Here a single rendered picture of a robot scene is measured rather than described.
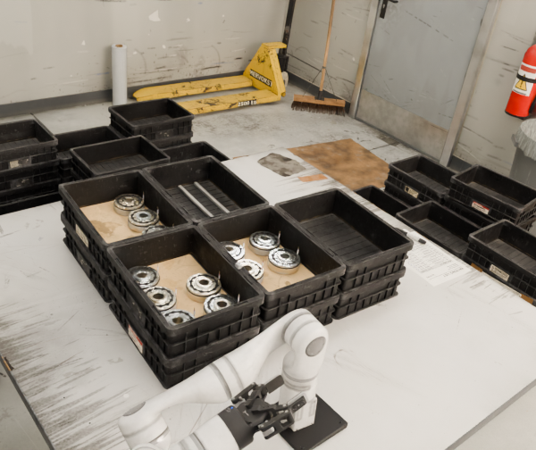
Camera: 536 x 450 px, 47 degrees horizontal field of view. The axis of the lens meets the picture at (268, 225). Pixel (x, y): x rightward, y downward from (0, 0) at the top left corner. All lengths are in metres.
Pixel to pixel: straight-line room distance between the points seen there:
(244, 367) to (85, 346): 0.60
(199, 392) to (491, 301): 1.25
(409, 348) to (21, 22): 3.70
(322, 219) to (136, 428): 1.16
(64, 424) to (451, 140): 3.81
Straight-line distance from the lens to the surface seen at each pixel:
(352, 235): 2.19
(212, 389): 1.39
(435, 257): 2.44
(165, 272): 1.89
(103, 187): 2.20
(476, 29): 4.69
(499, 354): 2.10
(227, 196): 2.30
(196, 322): 1.58
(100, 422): 1.66
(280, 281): 1.90
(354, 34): 5.44
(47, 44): 4.94
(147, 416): 1.38
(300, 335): 1.43
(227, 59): 5.80
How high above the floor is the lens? 1.98
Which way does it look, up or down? 32 degrees down
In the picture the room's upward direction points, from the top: 8 degrees clockwise
